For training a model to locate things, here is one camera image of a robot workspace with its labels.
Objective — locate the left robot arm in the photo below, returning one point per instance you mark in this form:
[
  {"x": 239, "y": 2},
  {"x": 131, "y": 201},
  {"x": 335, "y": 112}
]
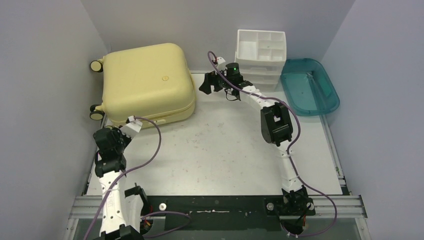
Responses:
[{"x": 122, "y": 208}]

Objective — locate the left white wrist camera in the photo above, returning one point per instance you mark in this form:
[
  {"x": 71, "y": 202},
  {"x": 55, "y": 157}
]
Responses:
[{"x": 132, "y": 127}]

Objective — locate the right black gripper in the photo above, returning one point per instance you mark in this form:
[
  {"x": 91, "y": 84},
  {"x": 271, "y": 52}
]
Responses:
[{"x": 215, "y": 81}]

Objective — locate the white plastic drawer organizer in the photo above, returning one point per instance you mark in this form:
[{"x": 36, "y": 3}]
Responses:
[{"x": 261, "y": 55}]

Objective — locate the teal transparent plastic tray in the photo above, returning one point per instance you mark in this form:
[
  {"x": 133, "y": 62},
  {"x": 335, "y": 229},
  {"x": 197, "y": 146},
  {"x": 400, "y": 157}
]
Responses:
[{"x": 308, "y": 88}]

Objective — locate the yellow hard-shell suitcase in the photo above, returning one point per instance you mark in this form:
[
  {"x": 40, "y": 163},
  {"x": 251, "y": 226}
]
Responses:
[{"x": 152, "y": 81}]

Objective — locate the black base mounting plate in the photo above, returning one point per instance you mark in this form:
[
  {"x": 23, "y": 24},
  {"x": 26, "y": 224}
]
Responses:
[{"x": 229, "y": 212}]

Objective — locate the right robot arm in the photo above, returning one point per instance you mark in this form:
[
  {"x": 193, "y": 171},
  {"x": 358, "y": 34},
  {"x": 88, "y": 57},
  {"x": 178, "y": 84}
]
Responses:
[{"x": 275, "y": 126}]

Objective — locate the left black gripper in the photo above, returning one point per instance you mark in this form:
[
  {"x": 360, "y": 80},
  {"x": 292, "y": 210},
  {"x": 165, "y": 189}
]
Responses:
[{"x": 117, "y": 132}]

